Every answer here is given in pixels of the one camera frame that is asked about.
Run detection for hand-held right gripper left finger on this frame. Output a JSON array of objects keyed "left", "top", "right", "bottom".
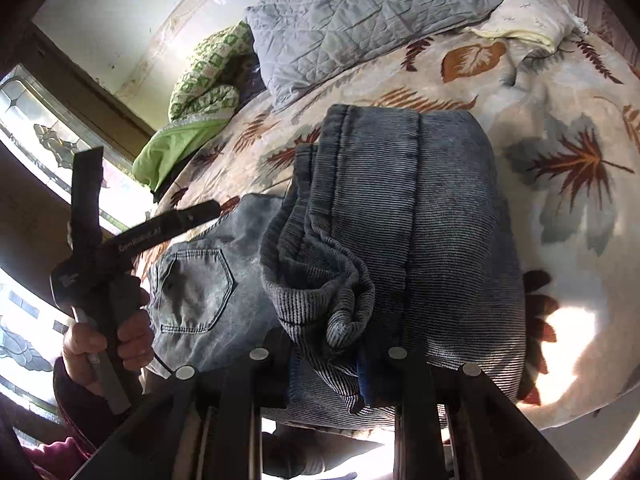
[{"left": 70, "top": 346, "right": 291, "bottom": 480}]

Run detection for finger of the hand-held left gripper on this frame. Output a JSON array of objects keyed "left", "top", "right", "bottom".
[
  {"left": 74, "top": 147, "right": 107, "bottom": 257},
  {"left": 106, "top": 199, "right": 222, "bottom": 262}
]

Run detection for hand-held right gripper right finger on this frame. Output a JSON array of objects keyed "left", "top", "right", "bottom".
[{"left": 358, "top": 346, "right": 591, "bottom": 480}]

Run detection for grey-blue denim pants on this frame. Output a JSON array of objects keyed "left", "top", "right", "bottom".
[{"left": 140, "top": 104, "right": 528, "bottom": 431}]

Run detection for person's left forearm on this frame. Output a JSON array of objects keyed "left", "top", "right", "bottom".
[{"left": 22, "top": 357, "right": 128, "bottom": 480}]

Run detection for person's left hand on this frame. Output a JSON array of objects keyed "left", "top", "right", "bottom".
[{"left": 62, "top": 287, "right": 153, "bottom": 398}]

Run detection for stained glass window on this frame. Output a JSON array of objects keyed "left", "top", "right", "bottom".
[{"left": 0, "top": 62, "right": 153, "bottom": 441}]

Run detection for green patterned pillow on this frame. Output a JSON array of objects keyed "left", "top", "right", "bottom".
[{"left": 132, "top": 21, "right": 256, "bottom": 192}]

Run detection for leaf print blanket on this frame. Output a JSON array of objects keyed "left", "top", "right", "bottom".
[{"left": 150, "top": 25, "right": 640, "bottom": 428}]

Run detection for grey quilted pillow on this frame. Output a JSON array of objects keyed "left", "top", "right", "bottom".
[{"left": 244, "top": 0, "right": 523, "bottom": 113}]

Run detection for cream printed pillow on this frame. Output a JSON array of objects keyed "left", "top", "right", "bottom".
[{"left": 460, "top": 0, "right": 587, "bottom": 55}]

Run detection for striped maroon cloth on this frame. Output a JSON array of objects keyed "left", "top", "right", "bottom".
[{"left": 539, "top": 0, "right": 640, "bottom": 63}]

